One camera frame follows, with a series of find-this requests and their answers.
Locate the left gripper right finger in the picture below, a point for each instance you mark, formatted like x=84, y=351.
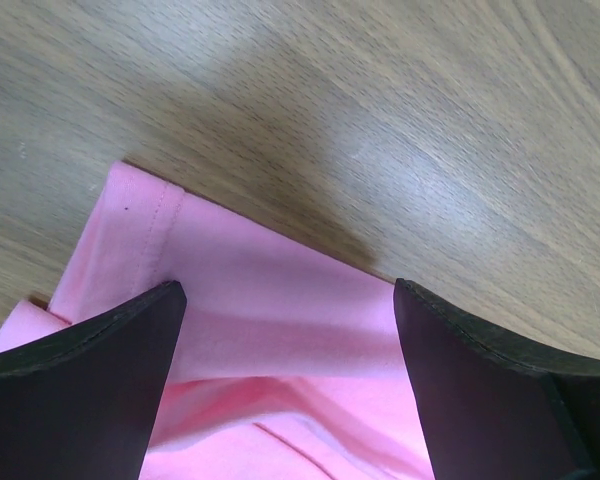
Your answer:
x=492, y=403

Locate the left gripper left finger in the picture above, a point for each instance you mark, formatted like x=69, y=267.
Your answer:
x=81, y=403

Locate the pink t-shirt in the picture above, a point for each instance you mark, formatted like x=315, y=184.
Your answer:
x=288, y=363

